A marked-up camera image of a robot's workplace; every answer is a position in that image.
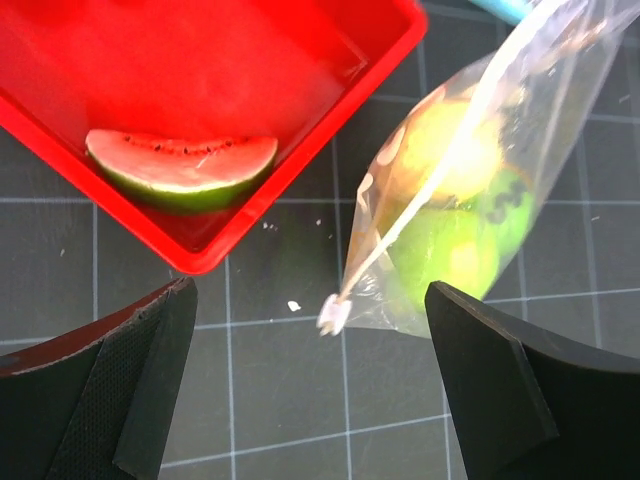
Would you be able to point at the blue zipper clear bag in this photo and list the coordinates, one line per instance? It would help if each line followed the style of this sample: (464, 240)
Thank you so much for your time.
(509, 11)

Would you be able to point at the watermelon slice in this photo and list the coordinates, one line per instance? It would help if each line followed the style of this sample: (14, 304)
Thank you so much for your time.
(183, 176)

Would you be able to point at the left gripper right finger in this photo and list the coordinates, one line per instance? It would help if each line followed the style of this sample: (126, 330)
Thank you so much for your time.
(528, 403)

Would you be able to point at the small striped watermelon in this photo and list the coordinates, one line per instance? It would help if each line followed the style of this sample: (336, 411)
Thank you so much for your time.
(508, 207)

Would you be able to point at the red plastic tray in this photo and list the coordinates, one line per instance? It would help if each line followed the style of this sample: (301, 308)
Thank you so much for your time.
(296, 70)

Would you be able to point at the yellow orange round fruit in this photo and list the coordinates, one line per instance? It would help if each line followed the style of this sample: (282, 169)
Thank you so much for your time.
(427, 135)

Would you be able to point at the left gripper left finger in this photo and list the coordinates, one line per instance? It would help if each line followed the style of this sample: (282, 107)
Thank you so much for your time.
(98, 401)

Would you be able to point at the black grid mat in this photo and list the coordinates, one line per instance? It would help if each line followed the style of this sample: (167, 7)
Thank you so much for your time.
(263, 395)

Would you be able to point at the polka dot zip bag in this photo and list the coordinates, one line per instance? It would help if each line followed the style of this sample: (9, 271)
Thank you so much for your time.
(544, 79)

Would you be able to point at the green apple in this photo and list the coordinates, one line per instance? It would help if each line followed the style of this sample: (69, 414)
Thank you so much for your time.
(452, 246)

